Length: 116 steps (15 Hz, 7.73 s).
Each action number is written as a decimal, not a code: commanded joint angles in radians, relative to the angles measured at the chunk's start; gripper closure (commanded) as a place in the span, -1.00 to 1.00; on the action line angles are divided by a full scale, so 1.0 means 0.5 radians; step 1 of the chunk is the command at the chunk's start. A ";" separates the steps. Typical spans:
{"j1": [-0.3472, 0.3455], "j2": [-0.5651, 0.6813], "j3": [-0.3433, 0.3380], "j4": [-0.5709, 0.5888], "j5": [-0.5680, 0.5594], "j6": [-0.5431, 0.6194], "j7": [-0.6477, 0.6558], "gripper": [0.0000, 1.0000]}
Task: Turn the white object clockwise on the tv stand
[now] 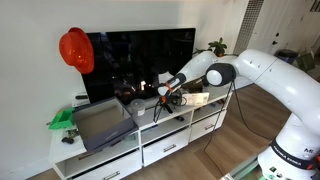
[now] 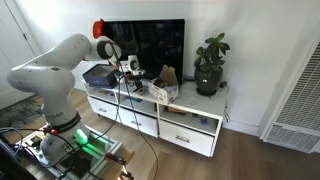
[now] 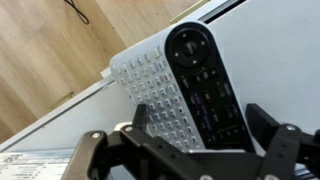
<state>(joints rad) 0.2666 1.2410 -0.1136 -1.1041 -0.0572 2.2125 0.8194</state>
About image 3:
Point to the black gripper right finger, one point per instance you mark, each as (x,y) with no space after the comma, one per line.
(283,146)

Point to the white cardboard box with flap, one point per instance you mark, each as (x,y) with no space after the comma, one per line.
(30,166)

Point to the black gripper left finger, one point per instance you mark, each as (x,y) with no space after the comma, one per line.
(150,150)

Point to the white remote with keypad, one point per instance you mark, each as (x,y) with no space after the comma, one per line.
(200,83)

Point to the white tv stand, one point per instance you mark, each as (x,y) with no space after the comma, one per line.
(283,66)

